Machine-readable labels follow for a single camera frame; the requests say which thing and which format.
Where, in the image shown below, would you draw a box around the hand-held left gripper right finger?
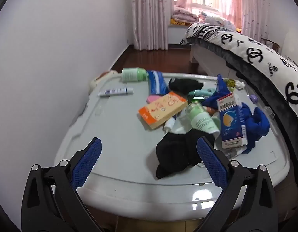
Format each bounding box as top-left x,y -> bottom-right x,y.
196,136 -> 278,232

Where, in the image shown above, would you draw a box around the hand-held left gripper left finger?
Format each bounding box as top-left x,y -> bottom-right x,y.
21,137 -> 102,232

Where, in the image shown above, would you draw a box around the clear plastic wrapper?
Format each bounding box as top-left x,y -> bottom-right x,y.
223,148 -> 245,160

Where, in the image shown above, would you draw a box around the black sock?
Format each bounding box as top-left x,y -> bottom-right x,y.
155,129 -> 215,180

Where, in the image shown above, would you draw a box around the pale green labelled bottle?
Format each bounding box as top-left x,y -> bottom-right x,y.
185,101 -> 221,136

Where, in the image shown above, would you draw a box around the blue and white medicine box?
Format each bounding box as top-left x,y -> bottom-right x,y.
217,92 -> 248,149

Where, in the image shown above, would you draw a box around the small white tube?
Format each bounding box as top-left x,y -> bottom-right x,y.
163,116 -> 178,131

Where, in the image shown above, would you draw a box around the blue cloth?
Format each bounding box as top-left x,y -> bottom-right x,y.
202,101 -> 270,154

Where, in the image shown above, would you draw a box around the orange cardboard box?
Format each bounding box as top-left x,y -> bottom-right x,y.
138,91 -> 188,130

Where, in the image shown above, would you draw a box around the dark green glass bottle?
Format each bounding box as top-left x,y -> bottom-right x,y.
188,95 -> 207,104

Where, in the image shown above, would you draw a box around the teal squeeze tube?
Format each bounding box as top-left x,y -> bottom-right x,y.
188,89 -> 216,99

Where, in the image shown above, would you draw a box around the white tube with blue label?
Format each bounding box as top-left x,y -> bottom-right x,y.
98,87 -> 134,97

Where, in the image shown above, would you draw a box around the clear plastic hook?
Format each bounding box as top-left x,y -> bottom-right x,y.
264,105 -> 275,120

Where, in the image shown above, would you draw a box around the yellow clear plastic piece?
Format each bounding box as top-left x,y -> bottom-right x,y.
224,78 -> 238,89

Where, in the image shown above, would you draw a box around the black folded cloth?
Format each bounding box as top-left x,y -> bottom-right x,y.
169,77 -> 204,95

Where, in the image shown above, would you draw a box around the pink round compact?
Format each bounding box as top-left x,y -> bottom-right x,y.
146,95 -> 161,105

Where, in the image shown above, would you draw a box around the blue striped pouch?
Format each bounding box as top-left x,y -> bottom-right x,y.
146,70 -> 170,96

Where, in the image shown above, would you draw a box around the green lotion bottle with cap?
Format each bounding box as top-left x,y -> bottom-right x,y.
121,68 -> 149,82

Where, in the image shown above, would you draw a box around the bed with logo blanket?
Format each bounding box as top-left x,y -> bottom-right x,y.
180,22 -> 298,116

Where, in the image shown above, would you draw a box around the wooden chair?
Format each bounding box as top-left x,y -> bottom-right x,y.
261,38 -> 281,52

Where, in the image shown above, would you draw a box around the floral pillow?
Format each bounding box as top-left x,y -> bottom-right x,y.
198,12 -> 236,31

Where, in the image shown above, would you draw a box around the folded pink quilts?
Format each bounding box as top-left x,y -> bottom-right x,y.
170,6 -> 199,26

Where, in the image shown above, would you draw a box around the pink patterned curtain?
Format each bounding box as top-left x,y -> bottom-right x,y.
130,0 -> 175,51
241,0 -> 271,44

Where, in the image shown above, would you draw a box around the white bed frame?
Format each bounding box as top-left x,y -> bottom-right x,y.
190,42 -> 239,78

